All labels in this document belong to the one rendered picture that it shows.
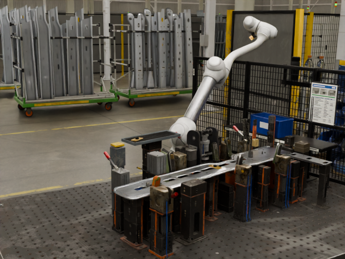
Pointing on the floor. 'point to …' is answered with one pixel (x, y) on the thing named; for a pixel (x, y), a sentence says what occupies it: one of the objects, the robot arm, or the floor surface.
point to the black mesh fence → (273, 104)
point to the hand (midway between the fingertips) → (253, 34)
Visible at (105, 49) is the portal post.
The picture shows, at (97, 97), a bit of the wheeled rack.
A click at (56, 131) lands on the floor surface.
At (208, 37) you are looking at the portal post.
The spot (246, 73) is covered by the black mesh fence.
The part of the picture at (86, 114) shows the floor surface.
